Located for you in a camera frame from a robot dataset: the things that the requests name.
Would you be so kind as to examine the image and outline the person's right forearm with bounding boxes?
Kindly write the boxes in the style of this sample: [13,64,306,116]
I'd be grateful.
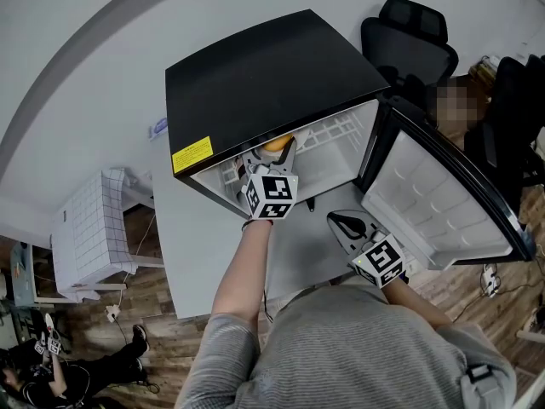
[385,277,453,331]

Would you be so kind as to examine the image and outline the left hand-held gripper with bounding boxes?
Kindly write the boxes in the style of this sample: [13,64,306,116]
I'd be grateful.
[235,135,299,222]

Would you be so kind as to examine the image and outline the black mesh office chair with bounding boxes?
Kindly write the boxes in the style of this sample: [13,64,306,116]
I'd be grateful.
[360,0,460,98]

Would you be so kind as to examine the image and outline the table with checked cloth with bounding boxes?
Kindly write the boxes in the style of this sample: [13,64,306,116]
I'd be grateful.
[49,167,165,304]

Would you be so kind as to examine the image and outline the black mini fridge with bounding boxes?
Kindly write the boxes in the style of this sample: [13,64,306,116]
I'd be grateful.
[164,9,536,272]

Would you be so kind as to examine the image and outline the white power strip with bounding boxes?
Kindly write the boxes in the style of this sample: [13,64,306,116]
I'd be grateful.
[480,263,502,298]

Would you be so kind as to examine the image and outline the blue and white label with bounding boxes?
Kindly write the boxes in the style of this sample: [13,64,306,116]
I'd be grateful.
[148,117,169,142]

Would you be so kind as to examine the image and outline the round orange food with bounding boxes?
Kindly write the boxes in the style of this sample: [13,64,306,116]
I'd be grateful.
[263,134,295,153]

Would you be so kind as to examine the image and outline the grey shoulder strap buckle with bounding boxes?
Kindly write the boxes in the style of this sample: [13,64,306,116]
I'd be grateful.
[461,363,500,405]

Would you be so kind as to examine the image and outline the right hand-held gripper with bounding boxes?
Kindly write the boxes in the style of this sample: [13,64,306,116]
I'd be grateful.
[326,210,408,290]

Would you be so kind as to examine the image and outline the grey striped sweater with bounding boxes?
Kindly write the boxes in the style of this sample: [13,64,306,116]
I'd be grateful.
[174,283,519,409]

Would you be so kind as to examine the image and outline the teal storage rack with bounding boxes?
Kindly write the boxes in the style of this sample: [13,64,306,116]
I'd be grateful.
[9,240,37,307]

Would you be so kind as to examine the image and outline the black wristband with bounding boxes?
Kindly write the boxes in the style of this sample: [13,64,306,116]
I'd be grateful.
[241,219,273,233]

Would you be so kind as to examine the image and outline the person's left forearm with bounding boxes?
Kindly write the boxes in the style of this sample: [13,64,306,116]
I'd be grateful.
[211,220,273,328]

